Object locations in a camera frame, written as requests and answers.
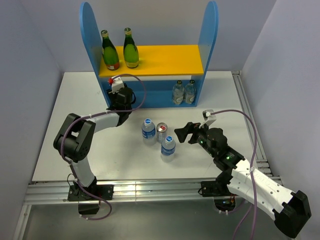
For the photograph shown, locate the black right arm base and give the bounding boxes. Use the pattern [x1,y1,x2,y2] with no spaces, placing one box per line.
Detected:
[198,180,236,211]

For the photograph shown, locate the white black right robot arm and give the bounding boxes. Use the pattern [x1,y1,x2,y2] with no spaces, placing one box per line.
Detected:
[174,122,312,239]

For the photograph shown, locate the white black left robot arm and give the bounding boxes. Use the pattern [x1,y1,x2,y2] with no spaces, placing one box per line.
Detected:
[53,85,136,200]

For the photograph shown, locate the clear soda water bottle right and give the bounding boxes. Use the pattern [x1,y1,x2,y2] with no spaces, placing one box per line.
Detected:
[184,79,197,104]

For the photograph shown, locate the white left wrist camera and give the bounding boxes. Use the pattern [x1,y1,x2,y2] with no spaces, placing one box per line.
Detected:
[108,76,125,94]

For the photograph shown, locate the green glass bottle orange label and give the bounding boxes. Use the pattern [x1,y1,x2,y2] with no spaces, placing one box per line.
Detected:
[101,30,120,71]

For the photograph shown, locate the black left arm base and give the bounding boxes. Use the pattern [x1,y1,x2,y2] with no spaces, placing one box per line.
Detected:
[67,183,114,217]

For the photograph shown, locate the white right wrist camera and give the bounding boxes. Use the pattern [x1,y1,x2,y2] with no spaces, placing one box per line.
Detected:
[199,109,217,129]

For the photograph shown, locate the aluminium right rail frame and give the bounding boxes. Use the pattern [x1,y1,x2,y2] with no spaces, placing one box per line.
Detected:
[231,70,273,176]

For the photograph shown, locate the clear soda water bottle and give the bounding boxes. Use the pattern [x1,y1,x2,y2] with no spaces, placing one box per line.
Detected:
[172,80,185,105]
[184,79,197,104]

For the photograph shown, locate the clear soda water bottle left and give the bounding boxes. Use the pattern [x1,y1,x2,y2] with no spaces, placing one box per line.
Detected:
[172,80,185,105]

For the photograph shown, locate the aluminium rail frame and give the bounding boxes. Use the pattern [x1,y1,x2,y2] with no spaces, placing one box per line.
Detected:
[12,174,285,240]
[231,70,273,176]

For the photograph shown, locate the green glass bottle gold cap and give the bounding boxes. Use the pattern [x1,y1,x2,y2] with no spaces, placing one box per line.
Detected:
[123,27,139,69]

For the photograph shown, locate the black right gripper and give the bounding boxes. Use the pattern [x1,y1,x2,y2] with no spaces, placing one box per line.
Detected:
[174,120,217,158]

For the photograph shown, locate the blue and yellow shelf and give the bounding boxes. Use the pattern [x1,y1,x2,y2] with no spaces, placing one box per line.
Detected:
[79,1,219,108]

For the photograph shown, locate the aluminium front rail frame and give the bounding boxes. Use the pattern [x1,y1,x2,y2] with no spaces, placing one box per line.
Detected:
[12,174,285,240]

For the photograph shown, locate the blue label water bottle front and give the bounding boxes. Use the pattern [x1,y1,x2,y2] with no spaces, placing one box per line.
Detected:
[160,136,176,163]

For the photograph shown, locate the blue label water bottle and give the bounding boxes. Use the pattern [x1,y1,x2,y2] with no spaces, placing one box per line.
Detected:
[160,136,176,163]
[141,118,156,146]

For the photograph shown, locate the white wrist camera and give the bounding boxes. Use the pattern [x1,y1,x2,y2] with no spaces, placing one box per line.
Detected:
[108,76,125,94]
[199,109,217,129]

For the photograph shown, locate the blue label water bottle rear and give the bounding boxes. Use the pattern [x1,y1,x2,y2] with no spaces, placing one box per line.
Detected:
[141,118,156,146]

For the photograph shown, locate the silver blue can right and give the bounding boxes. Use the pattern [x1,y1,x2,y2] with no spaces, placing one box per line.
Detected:
[156,122,168,143]

